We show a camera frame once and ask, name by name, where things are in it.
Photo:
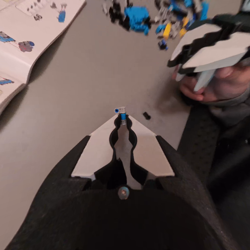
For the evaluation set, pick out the grey blue brick assembly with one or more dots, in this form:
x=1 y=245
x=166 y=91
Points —
x=123 y=116

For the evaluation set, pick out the instruction booklet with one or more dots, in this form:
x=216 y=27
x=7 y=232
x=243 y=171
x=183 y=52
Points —
x=23 y=39

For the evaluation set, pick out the light blue curved panel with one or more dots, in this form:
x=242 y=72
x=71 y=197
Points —
x=136 y=17

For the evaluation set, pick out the person's right hand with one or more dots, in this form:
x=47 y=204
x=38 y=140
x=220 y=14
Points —
x=226 y=82

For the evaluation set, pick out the black pin connector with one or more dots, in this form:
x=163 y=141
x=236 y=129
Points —
x=146 y=115

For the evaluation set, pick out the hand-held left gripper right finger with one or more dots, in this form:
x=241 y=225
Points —
x=148 y=154

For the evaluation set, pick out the pile of building brick pieces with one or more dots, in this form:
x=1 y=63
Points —
x=167 y=31

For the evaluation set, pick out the grey desk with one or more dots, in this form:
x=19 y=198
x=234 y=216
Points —
x=97 y=78

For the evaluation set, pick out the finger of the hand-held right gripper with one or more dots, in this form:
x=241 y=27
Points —
x=220 y=52
x=195 y=37

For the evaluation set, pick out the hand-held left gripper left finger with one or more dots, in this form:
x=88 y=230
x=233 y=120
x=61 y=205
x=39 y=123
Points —
x=93 y=152

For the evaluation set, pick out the black perforated panel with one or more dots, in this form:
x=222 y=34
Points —
x=197 y=140

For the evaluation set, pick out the person's right forearm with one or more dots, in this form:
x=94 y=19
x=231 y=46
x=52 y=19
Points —
x=234 y=109

